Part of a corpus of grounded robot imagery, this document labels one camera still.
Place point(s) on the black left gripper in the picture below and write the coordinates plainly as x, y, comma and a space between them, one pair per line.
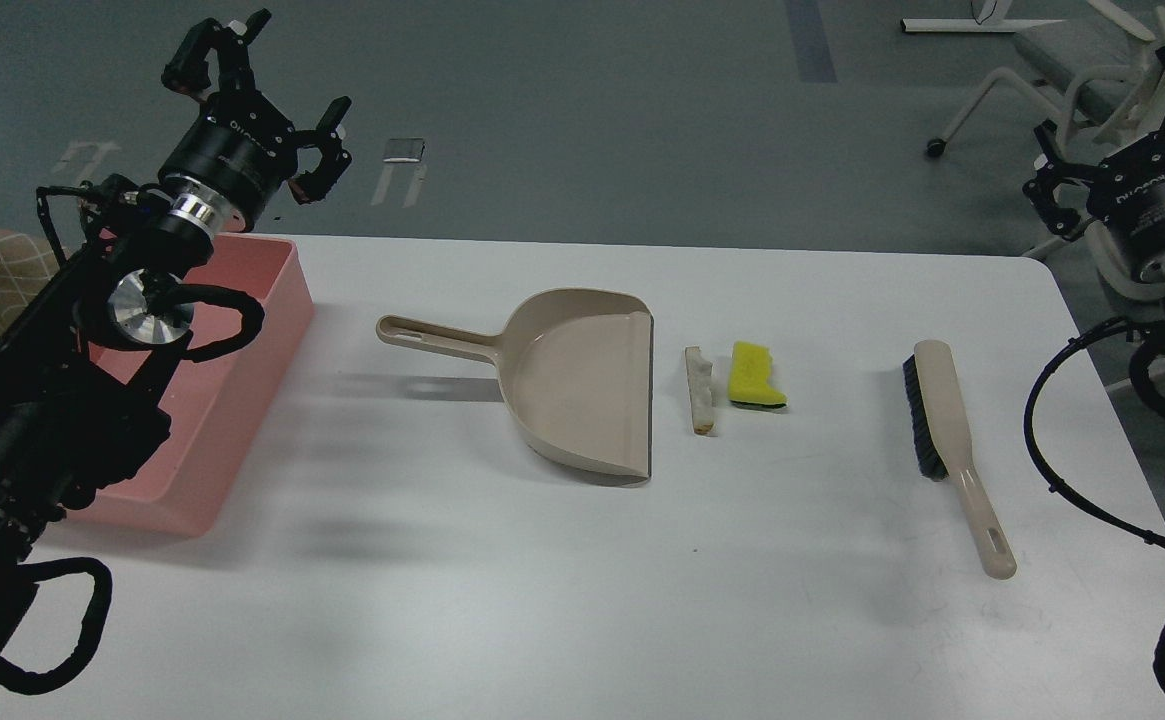
241, 146

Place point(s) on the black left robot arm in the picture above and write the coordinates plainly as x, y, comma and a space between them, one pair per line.
149, 236

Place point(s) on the beige plastic dustpan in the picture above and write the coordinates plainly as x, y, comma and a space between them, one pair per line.
574, 370

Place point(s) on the white frame grey chair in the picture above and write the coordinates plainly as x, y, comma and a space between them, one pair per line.
1099, 80

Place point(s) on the pink plastic bin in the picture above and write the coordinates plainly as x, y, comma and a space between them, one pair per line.
232, 380

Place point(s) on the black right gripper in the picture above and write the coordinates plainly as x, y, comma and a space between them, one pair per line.
1125, 192

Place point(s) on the white bread slice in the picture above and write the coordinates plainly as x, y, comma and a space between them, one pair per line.
699, 377

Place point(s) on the white desk base bar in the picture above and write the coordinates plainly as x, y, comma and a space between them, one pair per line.
949, 26

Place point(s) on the yellow sponge piece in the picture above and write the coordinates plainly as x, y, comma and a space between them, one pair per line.
749, 383

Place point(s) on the beige hand brush black bristles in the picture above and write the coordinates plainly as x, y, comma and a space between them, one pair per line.
943, 448

